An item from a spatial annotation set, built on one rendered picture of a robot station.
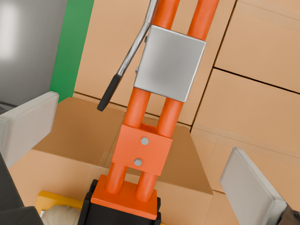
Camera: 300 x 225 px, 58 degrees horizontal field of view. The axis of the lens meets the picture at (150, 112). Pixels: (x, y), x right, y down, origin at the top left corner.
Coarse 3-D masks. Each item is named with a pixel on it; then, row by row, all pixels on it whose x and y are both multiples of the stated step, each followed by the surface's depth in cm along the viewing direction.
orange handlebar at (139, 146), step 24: (168, 0) 28; (216, 0) 28; (168, 24) 29; (192, 24) 29; (144, 96) 31; (168, 120) 31; (120, 144) 32; (144, 144) 31; (168, 144) 32; (120, 168) 33; (144, 168) 32; (144, 192) 34
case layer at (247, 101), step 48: (96, 0) 79; (144, 0) 79; (192, 0) 79; (240, 0) 78; (288, 0) 78; (96, 48) 82; (240, 48) 82; (288, 48) 82; (96, 96) 86; (192, 96) 86; (240, 96) 86; (288, 96) 85; (240, 144) 90; (288, 144) 89; (288, 192) 94
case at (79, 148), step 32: (64, 128) 61; (96, 128) 66; (32, 160) 48; (64, 160) 48; (96, 160) 50; (192, 160) 63; (32, 192) 50; (64, 192) 50; (160, 192) 50; (192, 192) 50; (192, 224) 51
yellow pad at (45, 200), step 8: (40, 192) 49; (48, 192) 50; (40, 200) 48; (48, 200) 48; (56, 200) 48; (64, 200) 49; (72, 200) 49; (40, 208) 49; (48, 208) 49; (80, 208) 49; (40, 216) 49
